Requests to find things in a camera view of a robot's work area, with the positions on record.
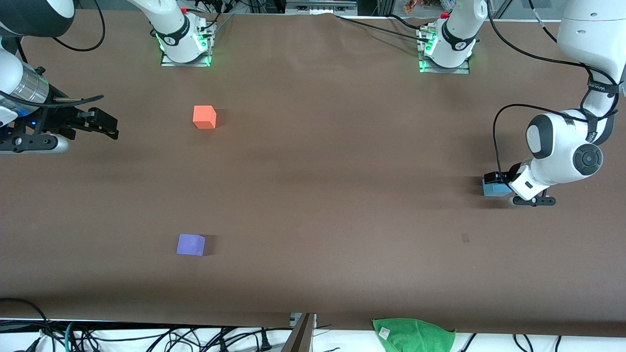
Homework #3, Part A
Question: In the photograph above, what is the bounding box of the light blue foam block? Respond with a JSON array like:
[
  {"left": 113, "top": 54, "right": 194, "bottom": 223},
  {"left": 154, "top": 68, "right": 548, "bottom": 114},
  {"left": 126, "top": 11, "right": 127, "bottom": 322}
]
[{"left": 482, "top": 177, "right": 512, "bottom": 198}]

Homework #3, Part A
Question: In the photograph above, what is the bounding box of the orange foam block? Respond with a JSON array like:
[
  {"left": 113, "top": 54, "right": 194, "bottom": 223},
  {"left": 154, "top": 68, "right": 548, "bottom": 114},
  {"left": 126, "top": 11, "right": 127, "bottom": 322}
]
[{"left": 193, "top": 105, "right": 217, "bottom": 130}]

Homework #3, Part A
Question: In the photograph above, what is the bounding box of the purple foam block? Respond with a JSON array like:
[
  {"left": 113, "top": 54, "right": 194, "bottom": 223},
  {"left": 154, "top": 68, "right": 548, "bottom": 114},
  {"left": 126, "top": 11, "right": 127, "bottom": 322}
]
[{"left": 176, "top": 234, "right": 206, "bottom": 257}]

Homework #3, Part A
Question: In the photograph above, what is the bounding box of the green microfiber cloth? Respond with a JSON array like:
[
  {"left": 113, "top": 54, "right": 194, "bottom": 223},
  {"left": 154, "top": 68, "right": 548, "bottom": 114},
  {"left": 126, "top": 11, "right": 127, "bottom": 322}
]
[{"left": 372, "top": 318, "right": 456, "bottom": 352}]

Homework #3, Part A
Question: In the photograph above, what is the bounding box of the brown table mat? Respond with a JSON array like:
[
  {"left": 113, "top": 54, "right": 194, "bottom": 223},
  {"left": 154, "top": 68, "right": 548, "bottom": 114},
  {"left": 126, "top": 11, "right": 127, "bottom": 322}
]
[{"left": 0, "top": 10, "right": 626, "bottom": 338}]

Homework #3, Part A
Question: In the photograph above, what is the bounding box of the grey equipment box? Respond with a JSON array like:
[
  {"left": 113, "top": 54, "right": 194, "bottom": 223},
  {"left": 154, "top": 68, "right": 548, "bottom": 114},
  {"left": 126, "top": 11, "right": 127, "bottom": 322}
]
[{"left": 285, "top": 0, "right": 358, "bottom": 15}]

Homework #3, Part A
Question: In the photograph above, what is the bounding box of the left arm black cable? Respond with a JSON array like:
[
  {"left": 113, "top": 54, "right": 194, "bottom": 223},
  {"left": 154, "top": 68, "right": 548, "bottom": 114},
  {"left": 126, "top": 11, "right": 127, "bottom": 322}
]
[{"left": 487, "top": 0, "right": 624, "bottom": 176}]

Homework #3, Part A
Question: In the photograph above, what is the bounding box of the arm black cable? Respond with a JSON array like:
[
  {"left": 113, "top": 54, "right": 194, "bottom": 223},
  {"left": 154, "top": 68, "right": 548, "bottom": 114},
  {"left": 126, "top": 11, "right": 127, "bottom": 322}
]
[
  {"left": 0, "top": 0, "right": 107, "bottom": 106},
  {"left": 487, "top": 0, "right": 624, "bottom": 176}
]

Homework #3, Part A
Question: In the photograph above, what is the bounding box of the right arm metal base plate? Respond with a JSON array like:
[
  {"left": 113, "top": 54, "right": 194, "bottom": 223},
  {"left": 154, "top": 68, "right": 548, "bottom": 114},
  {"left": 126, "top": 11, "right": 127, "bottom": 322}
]
[{"left": 160, "top": 20, "right": 213, "bottom": 67}]

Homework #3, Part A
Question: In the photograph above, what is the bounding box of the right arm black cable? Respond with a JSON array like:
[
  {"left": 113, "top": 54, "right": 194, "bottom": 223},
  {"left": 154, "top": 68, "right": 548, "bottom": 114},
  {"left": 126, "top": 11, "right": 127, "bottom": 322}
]
[{"left": 0, "top": 0, "right": 107, "bottom": 106}]

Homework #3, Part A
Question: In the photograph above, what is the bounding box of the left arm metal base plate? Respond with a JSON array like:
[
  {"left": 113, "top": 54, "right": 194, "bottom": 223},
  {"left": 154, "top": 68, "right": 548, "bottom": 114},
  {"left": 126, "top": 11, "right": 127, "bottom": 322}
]
[{"left": 419, "top": 27, "right": 471, "bottom": 74}]

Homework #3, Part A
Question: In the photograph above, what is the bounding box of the short black table cable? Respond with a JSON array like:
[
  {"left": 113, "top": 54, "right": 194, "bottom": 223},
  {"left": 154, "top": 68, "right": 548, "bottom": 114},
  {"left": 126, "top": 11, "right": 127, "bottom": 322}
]
[{"left": 389, "top": 14, "right": 431, "bottom": 31}]

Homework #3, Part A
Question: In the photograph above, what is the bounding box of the long black table cable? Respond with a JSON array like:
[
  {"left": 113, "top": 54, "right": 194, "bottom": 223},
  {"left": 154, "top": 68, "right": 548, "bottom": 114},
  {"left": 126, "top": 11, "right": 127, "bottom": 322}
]
[{"left": 334, "top": 14, "right": 436, "bottom": 44}]

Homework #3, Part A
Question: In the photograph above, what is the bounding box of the black looped floor cable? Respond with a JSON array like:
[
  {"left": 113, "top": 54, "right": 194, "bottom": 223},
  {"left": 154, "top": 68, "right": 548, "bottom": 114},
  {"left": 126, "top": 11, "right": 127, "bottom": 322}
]
[{"left": 0, "top": 298, "right": 52, "bottom": 352}]

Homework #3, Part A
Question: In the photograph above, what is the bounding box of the teal cable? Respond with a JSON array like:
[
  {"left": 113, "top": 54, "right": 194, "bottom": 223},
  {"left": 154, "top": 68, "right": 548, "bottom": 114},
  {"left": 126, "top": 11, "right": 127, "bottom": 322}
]
[{"left": 63, "top": 321, "right": 80, "bottom": 352}]

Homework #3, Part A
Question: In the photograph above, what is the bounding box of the grey metal post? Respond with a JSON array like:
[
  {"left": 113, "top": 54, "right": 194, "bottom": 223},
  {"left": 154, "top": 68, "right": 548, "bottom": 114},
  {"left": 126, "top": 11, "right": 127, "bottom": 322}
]
[{"left": 281, "top": 313, "right": 317, "bottom": 352}]

